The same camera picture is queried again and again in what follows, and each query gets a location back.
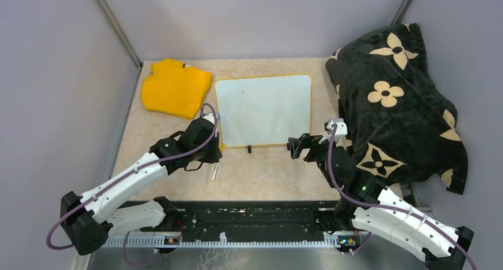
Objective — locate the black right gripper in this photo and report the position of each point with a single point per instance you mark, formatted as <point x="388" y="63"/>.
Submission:
<point x="296" y="145"/>

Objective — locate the yellow framed whiteboard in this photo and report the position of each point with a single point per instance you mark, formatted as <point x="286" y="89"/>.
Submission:
<point x="262" y="111"/>

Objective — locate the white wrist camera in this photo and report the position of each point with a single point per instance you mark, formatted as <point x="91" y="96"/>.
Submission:
<point x="211" y="117"/>
<point x="336" y="129"/>

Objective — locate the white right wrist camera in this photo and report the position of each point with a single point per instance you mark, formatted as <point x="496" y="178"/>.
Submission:
<point x="336" y="129"/>

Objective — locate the right corner metal post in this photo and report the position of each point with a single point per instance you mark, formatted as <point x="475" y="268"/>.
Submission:
<point x="400" y="13"/>

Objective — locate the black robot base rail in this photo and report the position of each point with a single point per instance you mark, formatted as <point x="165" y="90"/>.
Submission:
<point x="248" y="224"/>

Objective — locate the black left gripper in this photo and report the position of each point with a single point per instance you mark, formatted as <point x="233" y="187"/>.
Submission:
<point x="216" y="154"/>

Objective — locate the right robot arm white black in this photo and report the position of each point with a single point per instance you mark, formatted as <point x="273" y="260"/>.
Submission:
<point x="367" y="204"/>

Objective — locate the left corner metal post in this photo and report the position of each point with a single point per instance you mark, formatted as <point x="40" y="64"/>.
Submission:
<point x="119" y="33"/>

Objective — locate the white marker pen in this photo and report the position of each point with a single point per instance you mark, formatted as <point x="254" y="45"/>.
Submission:
<point x="214" y="175"/>

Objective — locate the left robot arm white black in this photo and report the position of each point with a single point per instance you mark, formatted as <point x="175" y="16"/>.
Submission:
<point x="90" y="218"/>

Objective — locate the corner metal post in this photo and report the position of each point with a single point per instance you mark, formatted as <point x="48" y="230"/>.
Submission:
<point x="119" y="33"/>
<point x="400" y="13"/>

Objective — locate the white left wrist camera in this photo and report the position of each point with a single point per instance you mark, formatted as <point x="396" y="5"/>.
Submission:
<point x="211" y="117"/>

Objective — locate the black floral blanket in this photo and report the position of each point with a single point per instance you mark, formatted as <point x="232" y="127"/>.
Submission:
<point x="400" y="127"/>

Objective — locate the yellow folded cloth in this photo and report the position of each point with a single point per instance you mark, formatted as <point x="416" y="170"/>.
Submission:
<point x="175" y="88"/>

